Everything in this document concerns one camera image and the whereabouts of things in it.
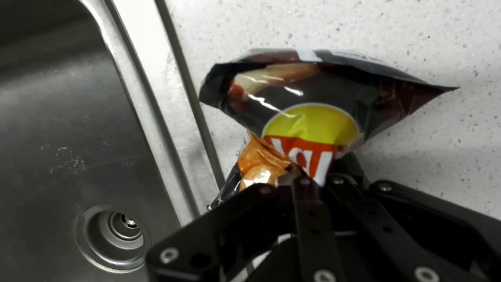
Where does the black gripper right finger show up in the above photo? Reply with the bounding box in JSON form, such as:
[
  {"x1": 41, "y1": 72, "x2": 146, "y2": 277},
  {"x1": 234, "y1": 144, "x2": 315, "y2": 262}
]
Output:
[{"x1": 323, "y1": 154, "x2": 501, "y2": 282}]

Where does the black chips bag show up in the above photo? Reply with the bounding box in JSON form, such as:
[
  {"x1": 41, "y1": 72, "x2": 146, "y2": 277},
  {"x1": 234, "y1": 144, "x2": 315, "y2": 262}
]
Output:
[{"x1": 198, "y1": 49, "x2": 447, "y2": 205}]

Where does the stainless steel double sink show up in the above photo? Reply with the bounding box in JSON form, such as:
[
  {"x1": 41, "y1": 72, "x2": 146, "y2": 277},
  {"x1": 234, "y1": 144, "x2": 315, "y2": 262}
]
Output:
[{"x1": 0, "y1": 0, "x2": 211, "y2": 282}]

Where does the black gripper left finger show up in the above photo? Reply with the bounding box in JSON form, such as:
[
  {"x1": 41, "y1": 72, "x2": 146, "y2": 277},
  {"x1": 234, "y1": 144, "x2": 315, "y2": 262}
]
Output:
[{"x1": 145, "y1": 177, "x2": 344, "y2": 282}]

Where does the sink drain strainer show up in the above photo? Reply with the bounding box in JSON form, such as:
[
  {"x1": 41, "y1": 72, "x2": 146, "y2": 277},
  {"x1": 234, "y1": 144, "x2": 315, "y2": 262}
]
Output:
[{"x1": 73, "y1": 205, "x2": 146, "y2": 274}]

